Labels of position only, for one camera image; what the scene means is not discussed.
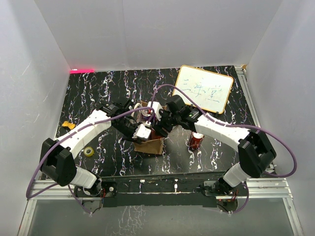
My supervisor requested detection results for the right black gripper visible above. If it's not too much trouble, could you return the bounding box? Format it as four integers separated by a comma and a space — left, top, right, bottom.
152, 107, 181, 136

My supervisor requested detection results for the brown canvas tote bag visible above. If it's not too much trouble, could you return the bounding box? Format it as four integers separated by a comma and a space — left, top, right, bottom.
132, 110, 164, 155

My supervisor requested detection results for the purple soda can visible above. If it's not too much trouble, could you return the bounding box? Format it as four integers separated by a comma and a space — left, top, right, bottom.
142, 109, 152, 118

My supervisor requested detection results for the red soda can front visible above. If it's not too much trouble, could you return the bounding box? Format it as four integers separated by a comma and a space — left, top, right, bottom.
188, 131, 205, 149

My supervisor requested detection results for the red soda can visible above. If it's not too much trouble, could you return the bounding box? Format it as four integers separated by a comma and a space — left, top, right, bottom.
150, 130, 162, 140
188, 131, 205, 149

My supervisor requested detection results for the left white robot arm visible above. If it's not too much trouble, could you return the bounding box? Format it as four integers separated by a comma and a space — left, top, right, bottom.
39, 102, 145, 196

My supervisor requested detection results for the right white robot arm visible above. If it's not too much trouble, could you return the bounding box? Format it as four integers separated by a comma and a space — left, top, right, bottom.
148, 95, 276, 195

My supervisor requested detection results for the yellow tape roll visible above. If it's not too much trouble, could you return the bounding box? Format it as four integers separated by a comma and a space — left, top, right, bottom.
83, 147, 94, 157

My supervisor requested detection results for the small orange object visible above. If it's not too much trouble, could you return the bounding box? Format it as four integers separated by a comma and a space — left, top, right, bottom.
62, 121, 76, 130

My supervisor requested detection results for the small whiteboard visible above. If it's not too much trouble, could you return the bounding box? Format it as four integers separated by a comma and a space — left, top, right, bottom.
173, 65, 234, 114

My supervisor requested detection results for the pink marker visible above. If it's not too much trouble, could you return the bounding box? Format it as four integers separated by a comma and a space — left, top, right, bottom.
70, 69, 95, 74

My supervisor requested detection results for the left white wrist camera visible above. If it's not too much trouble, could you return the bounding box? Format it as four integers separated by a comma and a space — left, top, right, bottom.
132, 121, 151, 141

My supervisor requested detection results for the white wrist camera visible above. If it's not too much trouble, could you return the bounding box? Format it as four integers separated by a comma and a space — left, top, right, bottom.
148, 101, 163, 121
132, 121, 151, 141

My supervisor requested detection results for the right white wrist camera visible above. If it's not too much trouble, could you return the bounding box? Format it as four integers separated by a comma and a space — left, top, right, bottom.
148, 101, 163, 121

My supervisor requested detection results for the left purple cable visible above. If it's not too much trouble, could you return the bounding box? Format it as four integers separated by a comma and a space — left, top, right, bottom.
26, 109, 156, 217

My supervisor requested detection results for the purple cable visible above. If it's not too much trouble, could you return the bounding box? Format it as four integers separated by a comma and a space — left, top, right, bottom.
26, 109, 156, 217
150, 84, 298, 177

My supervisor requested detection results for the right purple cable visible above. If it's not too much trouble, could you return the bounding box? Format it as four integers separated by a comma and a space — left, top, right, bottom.
150, 84, 298, 177

